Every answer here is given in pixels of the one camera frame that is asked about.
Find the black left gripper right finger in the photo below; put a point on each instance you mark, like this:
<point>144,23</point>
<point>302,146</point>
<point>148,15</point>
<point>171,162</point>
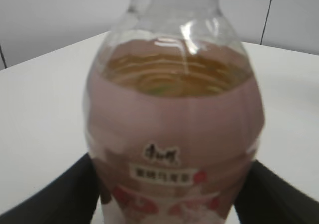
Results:
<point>267,199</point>

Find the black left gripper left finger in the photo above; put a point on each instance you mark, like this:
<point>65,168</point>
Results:
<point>69,199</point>

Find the pink oolong tea bottle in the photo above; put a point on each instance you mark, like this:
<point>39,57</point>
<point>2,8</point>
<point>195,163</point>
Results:
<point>173,115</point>

